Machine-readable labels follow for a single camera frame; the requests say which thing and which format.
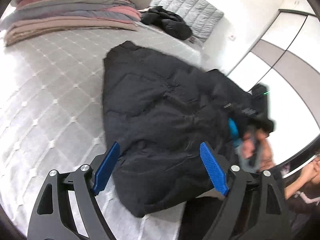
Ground small black puffer jacket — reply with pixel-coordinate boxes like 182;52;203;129
141;6;193;40

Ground large black puffer jacket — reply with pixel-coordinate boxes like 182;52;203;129
102;40;275;218

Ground person's upper body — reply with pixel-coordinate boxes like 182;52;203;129
282;150;320;215

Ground person's right hand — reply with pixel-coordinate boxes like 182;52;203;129
240;130;274;173

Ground bed with grey quilted cover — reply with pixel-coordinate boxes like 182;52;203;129
0;22;203;240

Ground grey padded headboard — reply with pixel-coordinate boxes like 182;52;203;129
141;0;224;43

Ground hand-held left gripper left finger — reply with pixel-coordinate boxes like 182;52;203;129
26;142;120;240

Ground tan folded blanket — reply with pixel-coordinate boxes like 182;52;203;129
5;16;139;47

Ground blue-grey folded quilt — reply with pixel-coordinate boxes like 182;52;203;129
0;1;140;28

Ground pink folded blanket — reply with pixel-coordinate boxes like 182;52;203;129
105;6;140;20

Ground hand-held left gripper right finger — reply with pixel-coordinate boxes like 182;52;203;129
199;142;293;240

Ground white and grey wardrobe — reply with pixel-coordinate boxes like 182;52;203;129
226;0;320;165

